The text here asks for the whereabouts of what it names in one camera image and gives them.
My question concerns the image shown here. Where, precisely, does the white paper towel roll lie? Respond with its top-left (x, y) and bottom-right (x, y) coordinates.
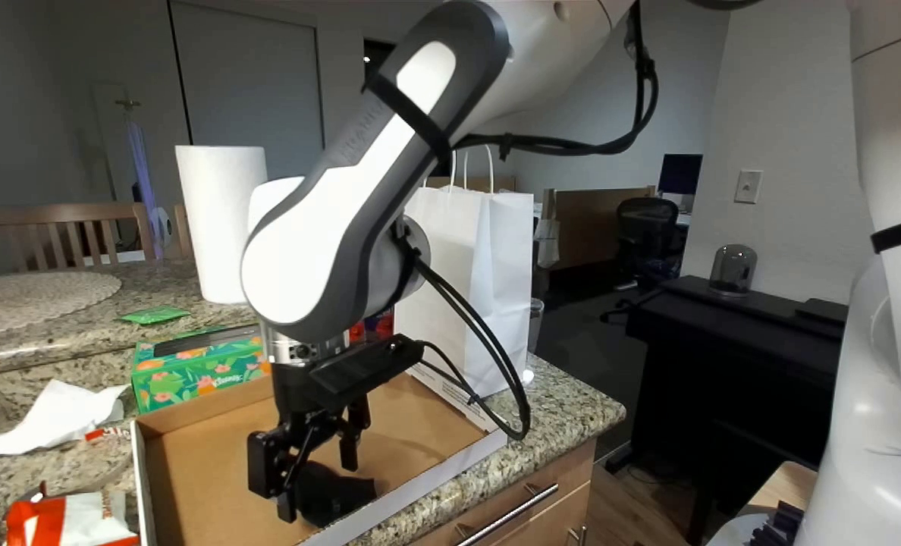
top-left (176, 146), bottom-right (267, 302)

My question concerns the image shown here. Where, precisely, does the cardboard tray box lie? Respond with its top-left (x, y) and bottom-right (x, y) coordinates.
top-left (133, 372), bottom-right (508, 546)

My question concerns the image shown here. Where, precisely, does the crumpled white napkin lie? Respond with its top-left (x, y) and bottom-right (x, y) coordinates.
top-left (0, 379), bottom-right (123, 459)

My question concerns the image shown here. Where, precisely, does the computer monitor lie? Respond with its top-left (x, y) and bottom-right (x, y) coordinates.
top-left (658, 155), bottom-right (702, 193)

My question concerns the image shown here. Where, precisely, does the green tissue box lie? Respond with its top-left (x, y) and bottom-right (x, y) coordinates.
top-left (131, 333), bottom-right (263, 411)

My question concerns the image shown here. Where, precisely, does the white paper bag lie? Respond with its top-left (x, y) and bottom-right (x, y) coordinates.
top-left (393, 146), bottom-right (534, 395)

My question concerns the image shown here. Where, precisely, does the round woven placemat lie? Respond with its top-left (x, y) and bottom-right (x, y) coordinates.
top-left (0, 269), bottom-right (121, 333)

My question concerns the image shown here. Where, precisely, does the black socks pile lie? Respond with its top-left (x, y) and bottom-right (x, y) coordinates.
top-left (295, 461), bottom-right (376, 528)

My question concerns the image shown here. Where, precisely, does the wooden chair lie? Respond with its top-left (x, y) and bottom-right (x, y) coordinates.
top-left (0, 203), bottom-right (156, 274)

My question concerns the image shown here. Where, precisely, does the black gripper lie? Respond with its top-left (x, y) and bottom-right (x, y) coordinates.
top-left (245, 333), bottom-right (422, 521)

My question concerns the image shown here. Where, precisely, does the black office chair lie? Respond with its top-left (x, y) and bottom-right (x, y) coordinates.
top-left (604, 197), bottom-right (681, 320)

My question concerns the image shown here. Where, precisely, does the green sponge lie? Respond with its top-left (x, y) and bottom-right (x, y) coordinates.
top-left (117, 306), bottom-right (185, 327)

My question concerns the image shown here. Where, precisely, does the orange white wrapper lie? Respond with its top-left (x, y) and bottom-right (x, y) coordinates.
top-left (2, 487), bottom-right (141, 546)

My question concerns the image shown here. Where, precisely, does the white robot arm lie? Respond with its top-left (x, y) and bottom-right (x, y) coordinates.
top-left (241, 0), bottom-right (901, 546)

